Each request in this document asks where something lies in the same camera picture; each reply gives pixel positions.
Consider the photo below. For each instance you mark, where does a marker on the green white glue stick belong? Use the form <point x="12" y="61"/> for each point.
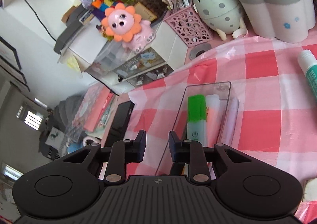
<point x="309" y="70"/>

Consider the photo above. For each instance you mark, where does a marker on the purple clear pen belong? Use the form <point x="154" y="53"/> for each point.
<point x="232" y="117"/>

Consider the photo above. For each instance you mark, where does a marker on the grey round desk grommet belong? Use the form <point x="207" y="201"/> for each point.
<point x="198" y="51"/>

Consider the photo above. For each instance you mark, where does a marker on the blue white plush toy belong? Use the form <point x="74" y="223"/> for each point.
<point x="79" y="146"/>

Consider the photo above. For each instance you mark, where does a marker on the pink perforated pen holder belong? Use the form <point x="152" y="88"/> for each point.
<point x="188" y="28"/>

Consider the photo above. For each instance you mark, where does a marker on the yellow sticky notes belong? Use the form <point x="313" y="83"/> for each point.
<point x="71" y="62"/>

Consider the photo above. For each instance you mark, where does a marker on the clear jar of brown seeds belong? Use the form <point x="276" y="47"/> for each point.
<point x="151" y="1"/>

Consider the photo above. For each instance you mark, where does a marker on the black rectangular box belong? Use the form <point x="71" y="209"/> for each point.
<point x="118" y="125"/>

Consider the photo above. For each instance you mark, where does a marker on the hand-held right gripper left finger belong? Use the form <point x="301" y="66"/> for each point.
<point x="141" y="144"/>

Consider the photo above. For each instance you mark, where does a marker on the pink white checked tablecloth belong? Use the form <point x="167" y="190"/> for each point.
<point x="260" y="120"/>

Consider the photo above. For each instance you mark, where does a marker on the small white object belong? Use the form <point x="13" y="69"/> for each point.
<point x="309" y="190"/>

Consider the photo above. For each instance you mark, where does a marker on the pink sunflower toy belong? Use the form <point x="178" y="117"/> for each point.
<point x="121" y="20"/>

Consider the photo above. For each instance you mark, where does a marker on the pink notebook stack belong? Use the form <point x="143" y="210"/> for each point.
<point x="94" y="105"/>

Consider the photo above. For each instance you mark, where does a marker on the green highlighter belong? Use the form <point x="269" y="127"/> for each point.
<point x="197" y="110"/>

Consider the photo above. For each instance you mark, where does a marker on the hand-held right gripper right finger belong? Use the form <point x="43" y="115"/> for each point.
<point x="173" y="144"/>

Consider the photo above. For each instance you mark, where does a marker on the green spotted egg pen holder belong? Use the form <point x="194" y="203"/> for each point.
<point x="218" y="13"/>

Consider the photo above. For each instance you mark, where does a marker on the colourful block toy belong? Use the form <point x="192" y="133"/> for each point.
<point x="97" y="3"/>

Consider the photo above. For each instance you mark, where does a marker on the white desktop drawer organizer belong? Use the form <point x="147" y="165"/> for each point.
<point x="168" y="48"/>

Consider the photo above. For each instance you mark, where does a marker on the grey cloth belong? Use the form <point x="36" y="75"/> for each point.
<point x="66" y="110"/>

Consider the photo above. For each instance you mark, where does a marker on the orange highlighter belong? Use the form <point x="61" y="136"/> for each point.
<point x="212" y="102"/>

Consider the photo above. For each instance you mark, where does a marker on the dark grey flat device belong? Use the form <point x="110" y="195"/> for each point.
<point x="69" y="38"/>

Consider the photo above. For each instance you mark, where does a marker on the clear plastic storage box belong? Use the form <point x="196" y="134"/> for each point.
<point x="210" y="89"/>

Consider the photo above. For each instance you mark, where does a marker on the dark framed picture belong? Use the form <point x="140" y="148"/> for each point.
<point x="8" y="53"/>
<point x="14" y="77"/>

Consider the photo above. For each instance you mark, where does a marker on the grey white flower pen holder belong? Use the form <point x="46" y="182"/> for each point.
<point x="272" y="18"/>

